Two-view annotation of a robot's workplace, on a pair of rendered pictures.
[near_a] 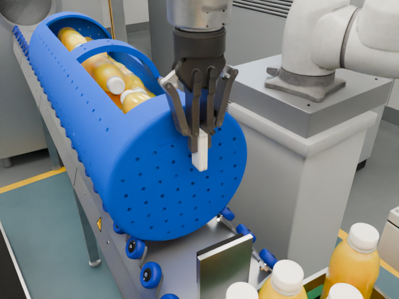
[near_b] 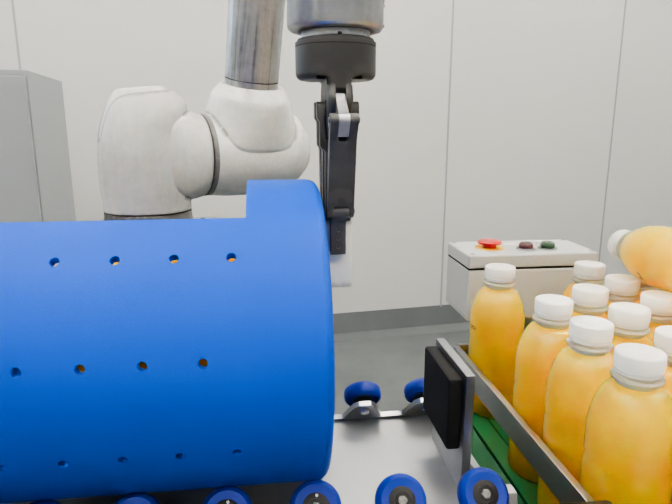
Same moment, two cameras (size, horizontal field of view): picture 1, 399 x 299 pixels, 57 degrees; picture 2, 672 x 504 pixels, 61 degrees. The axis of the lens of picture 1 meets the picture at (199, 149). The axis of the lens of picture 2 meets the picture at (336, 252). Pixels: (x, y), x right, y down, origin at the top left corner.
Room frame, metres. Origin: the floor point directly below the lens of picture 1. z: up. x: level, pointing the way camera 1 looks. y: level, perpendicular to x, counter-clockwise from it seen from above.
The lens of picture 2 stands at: (0.31, 0.51, 1.29)
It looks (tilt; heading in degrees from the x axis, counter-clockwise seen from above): 13 degrees down; 292
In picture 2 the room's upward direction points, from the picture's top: straight up
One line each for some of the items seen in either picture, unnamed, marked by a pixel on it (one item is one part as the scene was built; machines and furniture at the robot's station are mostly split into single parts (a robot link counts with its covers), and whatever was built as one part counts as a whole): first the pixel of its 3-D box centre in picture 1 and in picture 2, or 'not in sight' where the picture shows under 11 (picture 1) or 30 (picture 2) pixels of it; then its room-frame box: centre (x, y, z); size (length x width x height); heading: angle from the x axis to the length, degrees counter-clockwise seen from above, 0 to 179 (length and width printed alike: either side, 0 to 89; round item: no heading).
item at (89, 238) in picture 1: (85, 216); not in sight; (1.29, 0.54, 0.31); 0.06 x 0.06 x 0.63; 29
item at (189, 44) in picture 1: (199, 57); (335, 88); (0.52, 0.00, 1.32); 0.08 x 0.07 x 0.09; 119
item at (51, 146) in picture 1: (47, 129); not in sight; (2.15, 1.02, 0.31); 0.06 x 0.06 x 0.63; 29
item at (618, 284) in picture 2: not in sight; (622, 285); (0.25, -0.24, 1.09); 0.04 x 0.04 x 0.02
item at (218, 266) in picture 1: (222, 270); (445, 411); (0.42, -0.04, 0.99); 0.10 x 0.02 x 0.12; 119
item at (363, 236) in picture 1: (363, 236); (499, 273); (0.39, -0.24, 1.09); 0.04 x 0.04 x 0.02
